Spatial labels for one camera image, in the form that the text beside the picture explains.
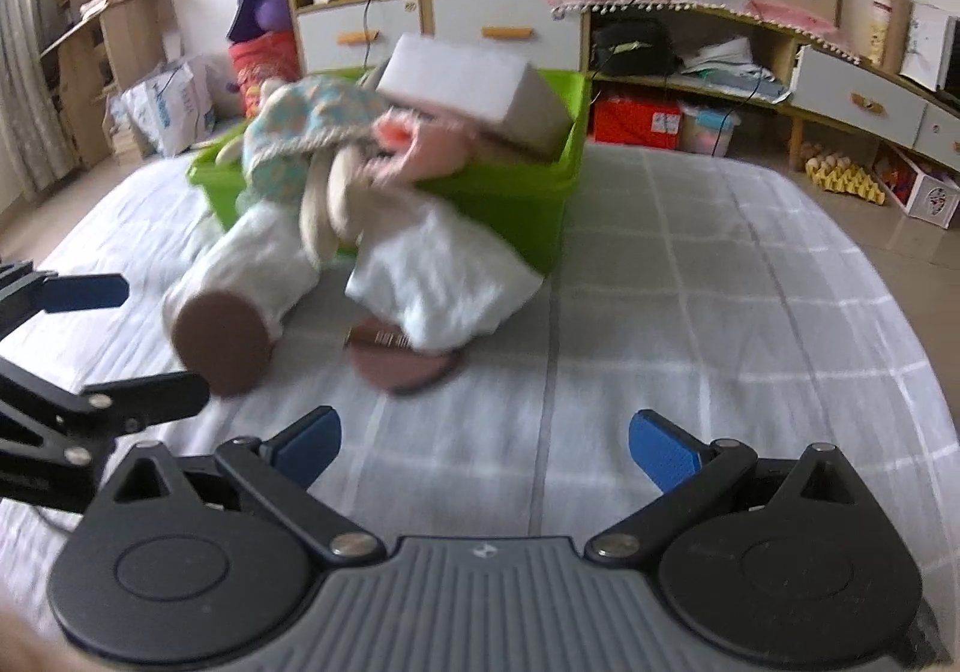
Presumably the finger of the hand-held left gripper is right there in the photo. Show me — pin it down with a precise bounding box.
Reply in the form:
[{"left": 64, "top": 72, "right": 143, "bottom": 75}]
[
  {"left": 0, "top": 357, "right": 211, "bottom": 515},
  {"left": 0, "top": 263, "right": 130, "bottom": 343}
]

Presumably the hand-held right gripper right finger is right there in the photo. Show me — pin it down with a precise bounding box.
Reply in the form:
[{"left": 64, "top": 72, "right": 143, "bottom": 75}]
[{"left": 585, "top": 409, "right": 867, "bottom": 560}]

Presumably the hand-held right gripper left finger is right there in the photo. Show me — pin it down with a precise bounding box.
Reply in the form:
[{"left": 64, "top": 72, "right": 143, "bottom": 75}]
[{"left": 105, "top": 406, "right": 383, "bottom": 564}]

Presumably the white plush toy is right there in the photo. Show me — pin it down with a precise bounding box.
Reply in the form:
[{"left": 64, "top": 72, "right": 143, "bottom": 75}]
[{"left": 161, "top": 187, "right": 546, "bottom": 398}]

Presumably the cream rabbit doll blue dress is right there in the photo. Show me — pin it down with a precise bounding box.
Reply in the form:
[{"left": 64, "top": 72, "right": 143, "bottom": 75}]
[{"left": 214, "top": 76, "right": 392, "bottom": 266}]

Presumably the green plastic bin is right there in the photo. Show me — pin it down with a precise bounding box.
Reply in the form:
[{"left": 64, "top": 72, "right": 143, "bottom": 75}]
[{"left": 186, "top": 68, "right": 588, "bottom": 277}]

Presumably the pink plush toy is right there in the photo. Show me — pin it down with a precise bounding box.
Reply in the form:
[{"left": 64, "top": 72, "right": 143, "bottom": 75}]
[{"left": 371, "top": 109, "right": 490, "bottom": 188}]

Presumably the white foam block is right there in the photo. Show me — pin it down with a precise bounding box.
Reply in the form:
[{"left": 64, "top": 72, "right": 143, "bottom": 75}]
[{"left": 375, "top": 33, "right": 573, "bottom": 164}]

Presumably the grey checked bed sheet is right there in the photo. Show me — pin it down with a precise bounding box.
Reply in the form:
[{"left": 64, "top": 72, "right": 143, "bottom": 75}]
[{"left": 0, "top": 143, "right": 960, "bottom": 672}]

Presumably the white blue paper bag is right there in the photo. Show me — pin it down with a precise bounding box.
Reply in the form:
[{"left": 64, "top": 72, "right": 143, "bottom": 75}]
[{"left": 118, "top": 55, "right": 220, "bottom": 157}]

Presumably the light curtain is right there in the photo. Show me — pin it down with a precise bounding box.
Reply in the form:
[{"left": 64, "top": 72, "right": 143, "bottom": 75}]
[{"left": 0, "top": 0, "right": 55, "bottom": 194}]

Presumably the wooden bookshelf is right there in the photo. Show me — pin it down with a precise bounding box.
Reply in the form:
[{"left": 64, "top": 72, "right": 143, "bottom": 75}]
[{"left": 36, "top": 0, "right": 182, "bottom": 172}]

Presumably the clear storage box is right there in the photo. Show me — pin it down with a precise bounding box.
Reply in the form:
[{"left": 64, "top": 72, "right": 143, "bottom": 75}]
[{"left": 677, "top": 104, "right": 741, "bottom": 157}]

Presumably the yellow egg carton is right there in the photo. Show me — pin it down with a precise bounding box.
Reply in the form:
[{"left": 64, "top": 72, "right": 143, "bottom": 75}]
[{"left": 805, "top": 145, "right": 887, "bottom": 206}]

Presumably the red white box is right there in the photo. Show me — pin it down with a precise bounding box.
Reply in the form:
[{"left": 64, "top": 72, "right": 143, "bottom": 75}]
[{"left": 872, "top": 153, "right": 960, "bottom": 232}]

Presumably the pile of papers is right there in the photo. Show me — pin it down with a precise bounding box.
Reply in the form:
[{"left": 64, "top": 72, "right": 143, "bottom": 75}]
[{"left": 681, "top": 37, "right": 794, "bottom": 104}]

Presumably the black bag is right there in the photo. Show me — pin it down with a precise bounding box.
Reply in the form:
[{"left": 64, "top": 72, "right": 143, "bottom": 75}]
[{"left": 591, "top": 16, "right": 677, "bottom": 82}]

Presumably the long wooden cabinet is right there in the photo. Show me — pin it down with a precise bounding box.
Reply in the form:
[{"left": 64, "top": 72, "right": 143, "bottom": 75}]
[{"left": 277, "top": 0, "right": 960, "bottom": 179}]

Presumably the white cardboard box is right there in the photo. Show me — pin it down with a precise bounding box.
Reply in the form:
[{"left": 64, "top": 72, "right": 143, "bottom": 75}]
[{"left": 898, "top": 0, "right": 960, "bottom": 93}]

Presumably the white drawer orange handle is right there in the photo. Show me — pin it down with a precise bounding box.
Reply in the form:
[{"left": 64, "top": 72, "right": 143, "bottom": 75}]
[
  {"left": 431, "top": 0, "right": 584, "bottom": 71},
  {"left": 917, "top": 104, "right": 960, "bottom": 176},
  {"left": 793, "top": 46, "right": 929, "bottom": 149},
  {"left": 295, "top": 0, "right": 422, "bottom": 74}
]

